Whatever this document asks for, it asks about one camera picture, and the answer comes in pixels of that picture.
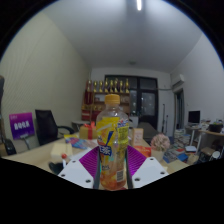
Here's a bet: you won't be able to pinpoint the blue patterned book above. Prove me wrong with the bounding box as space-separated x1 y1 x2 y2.
64 134 99 150

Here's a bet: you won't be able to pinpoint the pale yellow notepad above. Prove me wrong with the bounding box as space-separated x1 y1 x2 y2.
50 142 74 163

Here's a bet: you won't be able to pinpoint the yellow gift box, red ribbon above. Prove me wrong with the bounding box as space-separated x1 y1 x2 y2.
78 121 98 140

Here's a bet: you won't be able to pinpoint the dark glass double door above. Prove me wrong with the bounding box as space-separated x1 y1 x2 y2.
104 74 159 130

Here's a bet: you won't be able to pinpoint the black office chair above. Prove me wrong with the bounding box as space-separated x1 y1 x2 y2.
34 109 75 147

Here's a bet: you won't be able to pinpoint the wooden side desk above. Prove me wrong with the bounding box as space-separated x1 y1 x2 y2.
184 119 224 158

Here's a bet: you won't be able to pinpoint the pile of books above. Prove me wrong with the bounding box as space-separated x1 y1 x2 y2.
163 128 201 164

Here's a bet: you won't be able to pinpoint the white wall air conditioner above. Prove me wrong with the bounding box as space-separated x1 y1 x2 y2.
170 73 186 90

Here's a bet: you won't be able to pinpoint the upright orange box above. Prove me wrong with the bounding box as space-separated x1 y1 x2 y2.
130 127 145 148

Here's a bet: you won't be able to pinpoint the red ball-tipped white stick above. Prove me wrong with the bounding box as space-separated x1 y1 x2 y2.
60 153 68 168

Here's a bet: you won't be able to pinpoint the purple sign board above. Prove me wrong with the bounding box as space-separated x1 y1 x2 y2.
8 112 36 140

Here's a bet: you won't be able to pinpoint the pink flowers in white pot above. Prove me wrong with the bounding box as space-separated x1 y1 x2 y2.
150 133 171 163

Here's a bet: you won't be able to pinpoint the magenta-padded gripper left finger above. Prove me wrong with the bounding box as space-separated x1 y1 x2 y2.
57 145 102 190

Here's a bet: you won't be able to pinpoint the wooden shelf unit with trophies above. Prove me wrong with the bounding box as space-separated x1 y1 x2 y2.
81 78 132 123

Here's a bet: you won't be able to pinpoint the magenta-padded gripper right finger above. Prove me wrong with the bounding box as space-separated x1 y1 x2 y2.
125 143 170 190

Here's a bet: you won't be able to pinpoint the orange drink bottle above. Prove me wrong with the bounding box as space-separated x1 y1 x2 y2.
95 93 130 191

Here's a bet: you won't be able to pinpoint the black mug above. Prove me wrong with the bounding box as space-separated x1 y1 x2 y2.
48 161 69 176

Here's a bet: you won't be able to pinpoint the orange colourful book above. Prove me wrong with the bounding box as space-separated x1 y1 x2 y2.
133 145 153 158

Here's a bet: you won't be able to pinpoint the computer monitor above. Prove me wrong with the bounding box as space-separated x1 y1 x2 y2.
187 110 202 125

